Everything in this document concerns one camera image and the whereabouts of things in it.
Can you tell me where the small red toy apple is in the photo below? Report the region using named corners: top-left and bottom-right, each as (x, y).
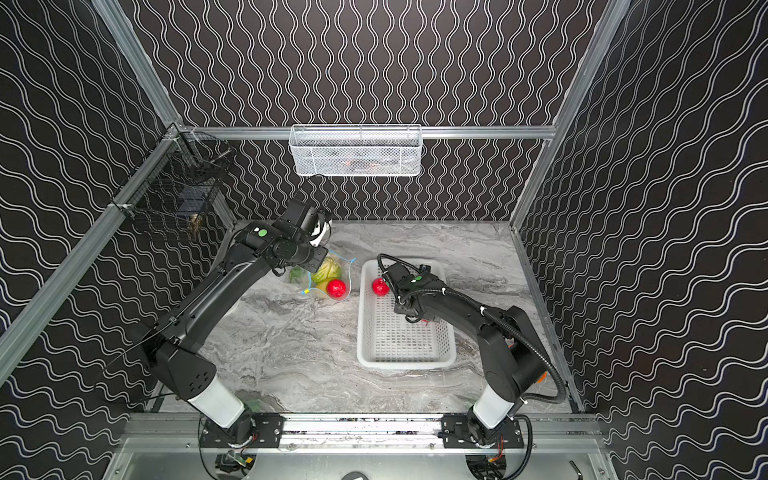
top-left (371, 278), bottom-right (390, 297)

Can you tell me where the green toy cabbage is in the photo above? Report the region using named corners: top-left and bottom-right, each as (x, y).
top-left (311, 256), bottom-right (342, 284)

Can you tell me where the clear blue-zip bag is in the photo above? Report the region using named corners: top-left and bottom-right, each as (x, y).
top-left (285, 251), bottom-right (355, 302)

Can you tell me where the red toy fruit front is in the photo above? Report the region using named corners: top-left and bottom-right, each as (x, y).
top-left (326, 279), bottom-right (348, 300)

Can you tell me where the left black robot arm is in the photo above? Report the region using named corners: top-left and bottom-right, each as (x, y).
top-left (137, 200), bottom-right (331, 443)

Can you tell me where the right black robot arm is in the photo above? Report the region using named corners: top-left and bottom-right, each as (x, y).
top-left (383, 262), bottom-right (564, 430)

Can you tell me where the white plastic perforated basket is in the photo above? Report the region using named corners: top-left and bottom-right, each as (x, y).
top-left (357, 259), bottom-right (456, 370)

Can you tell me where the white wire wall basket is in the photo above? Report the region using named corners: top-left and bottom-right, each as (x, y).
top-left (289, 124), bottom-right (424, 177)

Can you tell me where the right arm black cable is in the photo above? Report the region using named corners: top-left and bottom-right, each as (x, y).
top-left (376, 253), bottom-right (568, 404)

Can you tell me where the black wire wall basket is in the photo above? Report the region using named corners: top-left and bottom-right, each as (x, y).
top-left (116, 131), bottom-right (235, 242)

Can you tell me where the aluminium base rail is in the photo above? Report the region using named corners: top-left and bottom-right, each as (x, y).
top-left (121, 413), bottom-right (603, 455)

